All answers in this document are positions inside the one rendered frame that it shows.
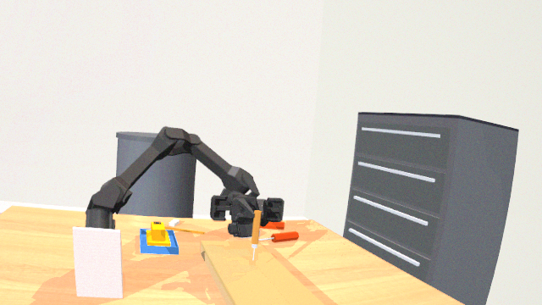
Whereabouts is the red-handled awl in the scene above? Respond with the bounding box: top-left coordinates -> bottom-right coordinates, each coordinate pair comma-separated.
260,222 -> 285,230
258,231 -> 299,243

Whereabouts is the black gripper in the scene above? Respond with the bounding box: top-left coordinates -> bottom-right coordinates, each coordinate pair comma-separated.
210,193 -> 285,222

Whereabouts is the blue rectangular tray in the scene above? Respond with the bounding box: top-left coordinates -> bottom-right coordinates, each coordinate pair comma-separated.
140,228 -> 180,255

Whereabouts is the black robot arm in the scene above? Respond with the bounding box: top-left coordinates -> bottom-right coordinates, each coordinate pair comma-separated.
85,125 -> 260,238

